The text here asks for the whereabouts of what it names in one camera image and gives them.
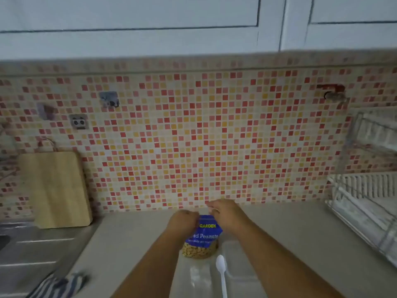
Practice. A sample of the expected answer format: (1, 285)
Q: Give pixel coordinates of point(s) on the person's right hand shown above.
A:
(231, 217)

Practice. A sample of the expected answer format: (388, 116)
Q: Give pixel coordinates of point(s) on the person's left hand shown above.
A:
(183, 223)

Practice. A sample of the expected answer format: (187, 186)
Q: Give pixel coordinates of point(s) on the blue peanuts pouch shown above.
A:
(203, 234)

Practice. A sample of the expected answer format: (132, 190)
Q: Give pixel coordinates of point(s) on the white plastic spoon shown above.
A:
(221, 270)

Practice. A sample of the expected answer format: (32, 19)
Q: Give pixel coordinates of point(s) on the small clear zip bag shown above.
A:
(197, 279)

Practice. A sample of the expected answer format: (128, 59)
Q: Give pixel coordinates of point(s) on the person's left forearm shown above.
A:
(149, 270)

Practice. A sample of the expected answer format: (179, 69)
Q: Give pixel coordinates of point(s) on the person's right forearm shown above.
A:
(279, 270)

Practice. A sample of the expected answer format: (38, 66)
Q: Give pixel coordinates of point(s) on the wooden cutting board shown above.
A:
(54, 189)

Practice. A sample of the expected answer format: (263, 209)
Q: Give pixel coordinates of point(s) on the blue striped dish cloth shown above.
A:
(59, 285)

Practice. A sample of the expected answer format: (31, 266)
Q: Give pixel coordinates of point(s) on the white dish rack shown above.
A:
(369, 201)

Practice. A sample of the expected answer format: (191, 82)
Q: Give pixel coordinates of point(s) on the stainless steel sink drainboard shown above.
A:
(31, 254)

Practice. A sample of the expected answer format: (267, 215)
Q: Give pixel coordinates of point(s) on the white cabinet door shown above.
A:
(347, 21)
(139, 27)

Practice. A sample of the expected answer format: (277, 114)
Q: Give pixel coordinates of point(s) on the grey cat wall hook sticker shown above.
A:
(109, 99)

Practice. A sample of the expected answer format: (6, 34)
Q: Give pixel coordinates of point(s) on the panda wall hook sticker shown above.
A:
(78, 122)

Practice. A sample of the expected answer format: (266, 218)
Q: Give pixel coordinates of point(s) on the red wall hook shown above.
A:
(332, 91)

